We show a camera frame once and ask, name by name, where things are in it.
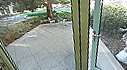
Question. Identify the metal outdoor chair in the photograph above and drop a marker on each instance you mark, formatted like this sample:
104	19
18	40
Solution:
51	20
64	22

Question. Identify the green bushes outside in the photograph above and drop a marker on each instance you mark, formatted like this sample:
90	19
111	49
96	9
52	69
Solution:
114	17

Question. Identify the tree outside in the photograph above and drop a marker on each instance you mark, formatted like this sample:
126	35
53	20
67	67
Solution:
48	5

